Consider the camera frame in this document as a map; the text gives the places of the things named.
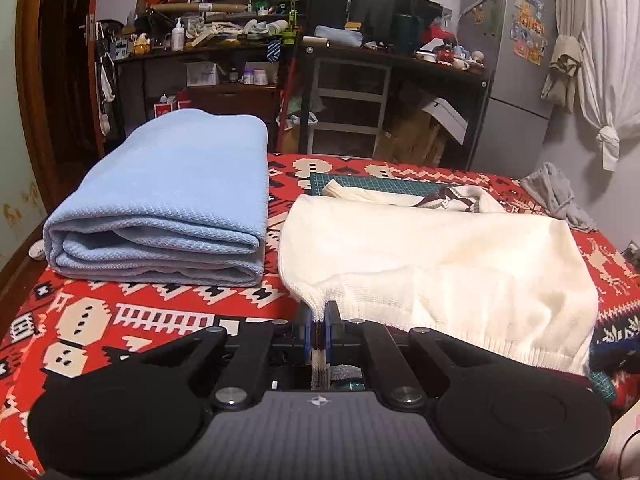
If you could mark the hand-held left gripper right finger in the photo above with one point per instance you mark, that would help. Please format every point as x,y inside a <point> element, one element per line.
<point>330,340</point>

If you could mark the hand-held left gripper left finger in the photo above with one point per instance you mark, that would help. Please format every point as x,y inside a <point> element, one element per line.
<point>305,345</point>

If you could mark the cream knit vest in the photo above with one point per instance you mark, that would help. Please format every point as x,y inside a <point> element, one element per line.
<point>425,260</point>

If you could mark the red patterned blanket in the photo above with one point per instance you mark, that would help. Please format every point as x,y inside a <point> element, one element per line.
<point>150,310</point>

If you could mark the green cutting mat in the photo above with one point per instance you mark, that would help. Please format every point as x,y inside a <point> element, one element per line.
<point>380,182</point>

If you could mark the folded light blue towel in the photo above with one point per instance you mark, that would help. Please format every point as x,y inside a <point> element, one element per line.
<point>165,185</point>

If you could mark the stack of flattened cardboard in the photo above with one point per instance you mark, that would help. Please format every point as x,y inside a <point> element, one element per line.
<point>410,140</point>

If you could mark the white cardboard box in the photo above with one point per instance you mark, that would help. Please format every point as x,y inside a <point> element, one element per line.
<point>445,117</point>

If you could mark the wooden drawer cabinet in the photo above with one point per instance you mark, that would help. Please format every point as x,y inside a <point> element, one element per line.
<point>235,102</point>

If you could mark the grey garment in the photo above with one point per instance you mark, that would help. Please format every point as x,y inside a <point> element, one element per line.
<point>550,190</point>

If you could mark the silver refrigerator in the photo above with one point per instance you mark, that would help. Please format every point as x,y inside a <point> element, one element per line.
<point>500,130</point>

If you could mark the red and white box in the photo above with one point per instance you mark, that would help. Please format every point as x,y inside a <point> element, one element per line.
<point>167,109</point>

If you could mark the small white dish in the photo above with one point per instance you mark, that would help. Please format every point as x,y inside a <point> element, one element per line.
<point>36,250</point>

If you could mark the dark metal desk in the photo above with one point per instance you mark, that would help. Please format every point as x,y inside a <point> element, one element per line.
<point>390,57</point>

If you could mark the blue striped necktie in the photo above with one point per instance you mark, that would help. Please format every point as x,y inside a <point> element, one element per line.
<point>274,51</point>

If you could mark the light blue pouch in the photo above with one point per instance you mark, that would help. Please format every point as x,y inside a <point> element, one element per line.
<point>340,37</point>

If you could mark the dark green kettle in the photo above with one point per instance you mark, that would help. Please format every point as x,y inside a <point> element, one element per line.
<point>407,35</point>

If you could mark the white pump bottle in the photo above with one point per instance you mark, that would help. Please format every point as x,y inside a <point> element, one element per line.
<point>178,37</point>

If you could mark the black monitor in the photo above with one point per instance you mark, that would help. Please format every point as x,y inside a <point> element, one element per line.
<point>385,5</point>

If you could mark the long cardboard tube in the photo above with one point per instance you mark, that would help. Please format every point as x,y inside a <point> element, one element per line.
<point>200,8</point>

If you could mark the cluster of fridge magnets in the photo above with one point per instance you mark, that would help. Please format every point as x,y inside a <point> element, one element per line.
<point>529,25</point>

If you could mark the wooden door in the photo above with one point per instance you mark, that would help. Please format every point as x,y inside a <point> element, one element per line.
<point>35,60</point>

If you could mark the white curtain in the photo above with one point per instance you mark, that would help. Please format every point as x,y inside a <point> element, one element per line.
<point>610,60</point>

